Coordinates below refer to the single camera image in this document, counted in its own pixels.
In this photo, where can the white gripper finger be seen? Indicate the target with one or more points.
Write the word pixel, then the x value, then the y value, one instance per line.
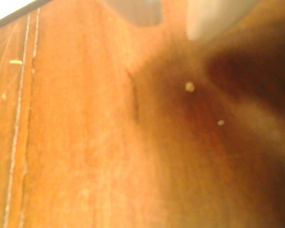
pixel 204 19
pixel 142 12

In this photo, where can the thin pale yellow sliver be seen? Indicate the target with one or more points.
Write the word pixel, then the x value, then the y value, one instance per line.
pixel 16 62

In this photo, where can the white plate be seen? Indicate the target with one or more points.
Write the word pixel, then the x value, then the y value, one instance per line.
pixel 2 7

